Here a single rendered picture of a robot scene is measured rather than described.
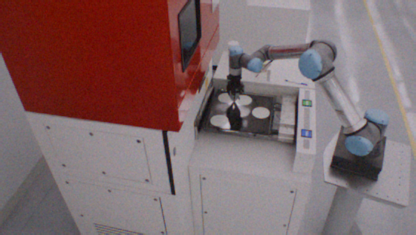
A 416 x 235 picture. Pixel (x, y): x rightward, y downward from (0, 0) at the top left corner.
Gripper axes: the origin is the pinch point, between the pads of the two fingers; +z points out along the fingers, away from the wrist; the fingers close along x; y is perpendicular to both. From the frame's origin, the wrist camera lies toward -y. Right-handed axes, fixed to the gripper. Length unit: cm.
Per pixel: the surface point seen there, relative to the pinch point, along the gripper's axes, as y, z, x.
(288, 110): 16.5, 3.3, 28.3
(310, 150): 57, -5, 19
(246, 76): -12.9, -5.2, 13.0
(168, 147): 51, -22, -48
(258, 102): 6.4, 1.4, 13.5
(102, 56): 40, -64, -66
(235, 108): 7.2, 1.4, -1.7
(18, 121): -76, 38, -146
